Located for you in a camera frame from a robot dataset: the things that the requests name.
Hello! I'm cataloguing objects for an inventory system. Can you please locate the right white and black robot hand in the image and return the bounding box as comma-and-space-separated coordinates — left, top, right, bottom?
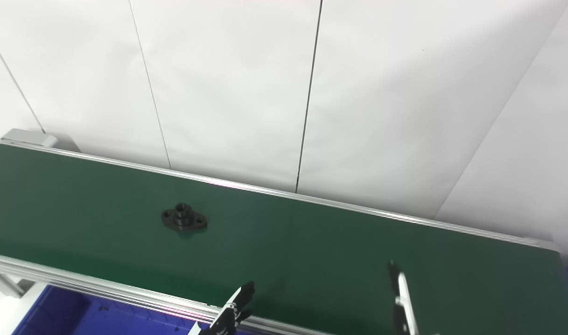
388, 260, 420, 335

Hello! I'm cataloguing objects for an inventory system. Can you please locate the green conveyor belt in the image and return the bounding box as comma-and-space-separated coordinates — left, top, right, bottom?
0, 143, 568, 335
0, 128, 564, 335

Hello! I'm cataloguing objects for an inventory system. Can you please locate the black flanged machine part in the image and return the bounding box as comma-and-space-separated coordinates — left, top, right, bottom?
160, 202, 208, 234

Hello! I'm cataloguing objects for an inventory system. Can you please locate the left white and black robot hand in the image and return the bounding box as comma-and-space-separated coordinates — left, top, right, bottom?
197, 281, 256, 335

